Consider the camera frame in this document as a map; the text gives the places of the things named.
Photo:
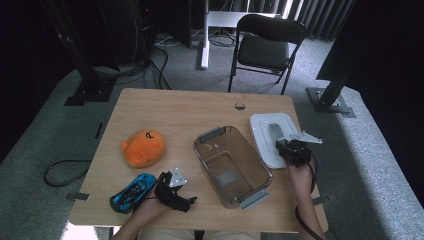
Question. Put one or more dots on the white container lid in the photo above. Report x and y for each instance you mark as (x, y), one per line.
(263, 140)

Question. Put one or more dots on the black metal stand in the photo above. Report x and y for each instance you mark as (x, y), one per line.
(328, 100)
(90, 90)

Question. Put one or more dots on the clear plastic container box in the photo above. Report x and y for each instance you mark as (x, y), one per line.
(230, 176)

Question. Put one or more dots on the black computer cabinet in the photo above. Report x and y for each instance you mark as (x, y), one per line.
(160, 20)

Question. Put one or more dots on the person's right hand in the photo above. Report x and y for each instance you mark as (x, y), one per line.
(301, 180)

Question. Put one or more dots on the orange plush toy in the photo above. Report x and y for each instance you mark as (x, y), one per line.
(143, 150)

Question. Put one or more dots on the black curtain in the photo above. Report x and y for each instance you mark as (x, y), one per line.
(383, 83)
(23, 66)

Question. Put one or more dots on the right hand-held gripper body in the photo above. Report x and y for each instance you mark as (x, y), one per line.
(296, 155)

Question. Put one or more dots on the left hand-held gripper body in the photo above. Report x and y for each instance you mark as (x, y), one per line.
(170, 196)

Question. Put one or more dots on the person's left hand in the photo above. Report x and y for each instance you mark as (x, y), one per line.
(150, 210)

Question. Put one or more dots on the white desk frame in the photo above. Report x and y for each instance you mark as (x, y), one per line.
(205, 40)

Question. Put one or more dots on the blue toy car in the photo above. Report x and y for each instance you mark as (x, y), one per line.
(131, 195)

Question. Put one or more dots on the black folding chair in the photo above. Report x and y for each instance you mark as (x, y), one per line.
(263, 51)

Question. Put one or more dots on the black tape strip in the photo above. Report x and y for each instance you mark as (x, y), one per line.
(98, 130)

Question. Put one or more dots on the grey pleated curtain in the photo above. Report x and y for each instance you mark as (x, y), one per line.
(320, 16)

